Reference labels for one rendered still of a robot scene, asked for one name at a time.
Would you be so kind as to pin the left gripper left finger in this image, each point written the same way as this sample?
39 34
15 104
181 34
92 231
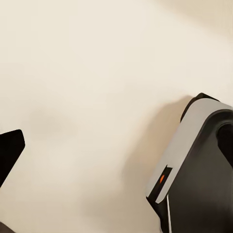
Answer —
11 146

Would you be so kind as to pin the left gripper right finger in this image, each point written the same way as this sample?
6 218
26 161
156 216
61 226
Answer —
225 144

